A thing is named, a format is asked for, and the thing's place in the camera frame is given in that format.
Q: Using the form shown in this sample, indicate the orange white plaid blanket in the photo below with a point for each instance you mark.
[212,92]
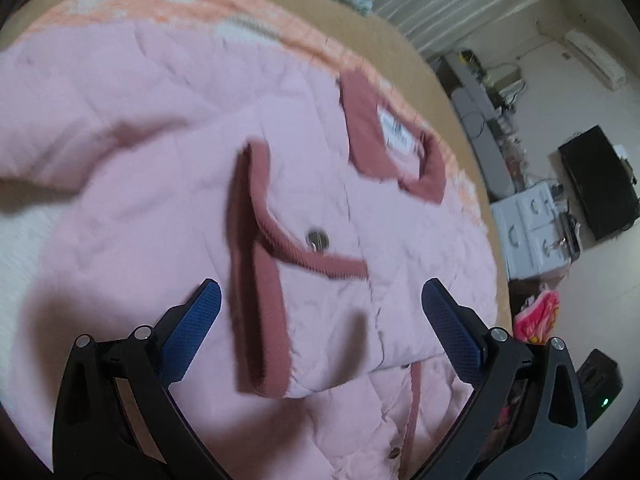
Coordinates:
[321,32]

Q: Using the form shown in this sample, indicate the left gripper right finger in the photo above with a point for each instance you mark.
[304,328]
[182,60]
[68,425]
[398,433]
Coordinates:
[524,419]

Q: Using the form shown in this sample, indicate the pink patterned blanket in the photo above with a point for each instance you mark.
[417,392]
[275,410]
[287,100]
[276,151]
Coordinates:
[535,322]

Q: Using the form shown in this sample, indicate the grey vanity desk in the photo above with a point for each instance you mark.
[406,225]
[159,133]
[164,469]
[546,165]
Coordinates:
[479,120]

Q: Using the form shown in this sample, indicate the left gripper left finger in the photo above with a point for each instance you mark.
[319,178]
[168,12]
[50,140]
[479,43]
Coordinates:
[91,430]

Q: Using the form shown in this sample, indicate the tan bed cover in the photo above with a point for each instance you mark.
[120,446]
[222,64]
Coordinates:
[70,99]

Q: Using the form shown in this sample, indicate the white air conditioner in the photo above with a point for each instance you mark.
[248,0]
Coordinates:
[604,65]

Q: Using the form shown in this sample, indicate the white drawer chest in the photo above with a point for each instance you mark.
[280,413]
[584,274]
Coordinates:
[534,239]

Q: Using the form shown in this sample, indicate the black wall television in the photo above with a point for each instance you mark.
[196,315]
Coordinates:
[601,184]

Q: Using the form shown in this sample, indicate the pink quilted jacket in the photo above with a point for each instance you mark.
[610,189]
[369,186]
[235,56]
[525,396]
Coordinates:
[316,208]

